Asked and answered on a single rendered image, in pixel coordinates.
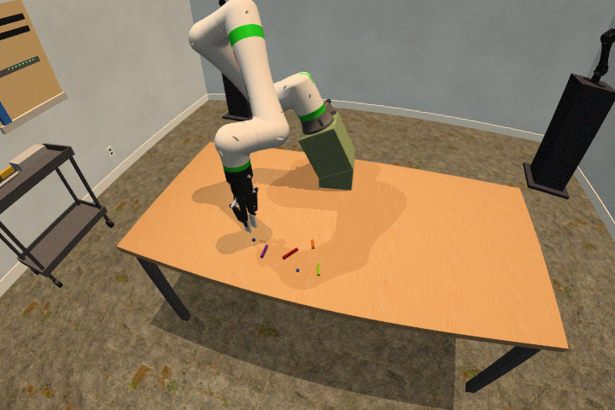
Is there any red rod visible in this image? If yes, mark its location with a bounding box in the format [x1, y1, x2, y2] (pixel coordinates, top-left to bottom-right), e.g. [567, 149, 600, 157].
[282, 248, 298, 260]

